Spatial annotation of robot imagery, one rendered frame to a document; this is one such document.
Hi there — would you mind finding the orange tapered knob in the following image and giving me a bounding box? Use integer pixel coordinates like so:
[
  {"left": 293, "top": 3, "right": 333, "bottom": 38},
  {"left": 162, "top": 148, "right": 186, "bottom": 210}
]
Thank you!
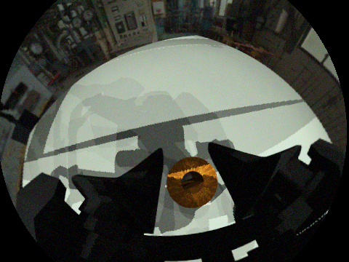
[{"left": 166, "top": 157, "right": 218, "bottom": 209}]

